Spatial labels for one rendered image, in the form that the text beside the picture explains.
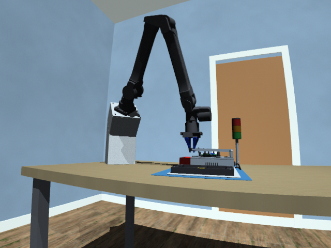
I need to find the red bin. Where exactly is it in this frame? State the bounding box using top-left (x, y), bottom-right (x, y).
top-left (179, 157), bottom-right (190, 164)

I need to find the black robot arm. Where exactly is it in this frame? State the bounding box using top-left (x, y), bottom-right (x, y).
top-left (114, 14), bottom-right (212, 123)

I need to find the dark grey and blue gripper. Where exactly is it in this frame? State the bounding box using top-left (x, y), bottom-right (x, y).
top-left (180, 121), bottom-right (203, 149)

